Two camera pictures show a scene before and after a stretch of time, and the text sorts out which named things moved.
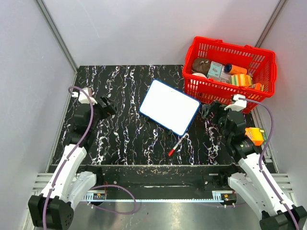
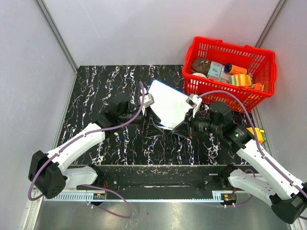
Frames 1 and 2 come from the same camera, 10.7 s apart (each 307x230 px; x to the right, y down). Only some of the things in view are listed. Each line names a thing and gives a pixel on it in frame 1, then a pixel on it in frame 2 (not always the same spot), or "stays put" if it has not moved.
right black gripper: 215,107 to 182,129
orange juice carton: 256,135 stays put
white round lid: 199,74 stays put
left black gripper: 107,111 to 153,129
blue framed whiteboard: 169,107 stays put
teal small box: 215,70 stays put
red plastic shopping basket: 214,71 stays put
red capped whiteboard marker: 176,145 to 143,127
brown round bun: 201,65 stays put
